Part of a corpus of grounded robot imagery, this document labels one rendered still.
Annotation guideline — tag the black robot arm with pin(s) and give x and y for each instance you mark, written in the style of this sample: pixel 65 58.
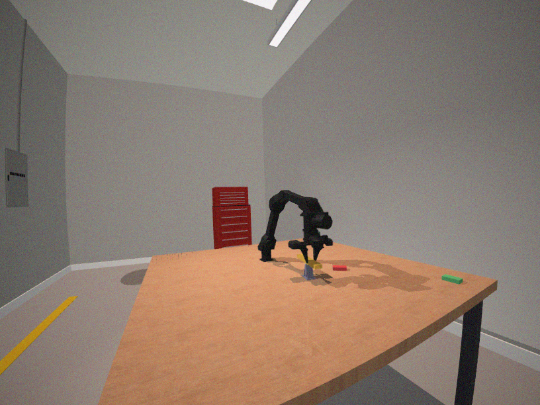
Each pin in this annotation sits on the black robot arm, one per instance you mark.
pixel 314 217

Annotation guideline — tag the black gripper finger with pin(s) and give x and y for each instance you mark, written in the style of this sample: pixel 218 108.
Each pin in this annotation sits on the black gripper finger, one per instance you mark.
pixel 305 255
pixel 316 251

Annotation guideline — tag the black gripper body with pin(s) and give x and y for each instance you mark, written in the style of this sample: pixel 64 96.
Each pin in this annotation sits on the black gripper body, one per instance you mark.
pixel 295 244

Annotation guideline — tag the yellow bar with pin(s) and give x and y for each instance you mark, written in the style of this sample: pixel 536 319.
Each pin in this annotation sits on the yellow bar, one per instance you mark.
pixel 311 262

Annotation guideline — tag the green rectangular block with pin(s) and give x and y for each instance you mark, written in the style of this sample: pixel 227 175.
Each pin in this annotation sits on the green rectangular block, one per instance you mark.
pixel 452 279

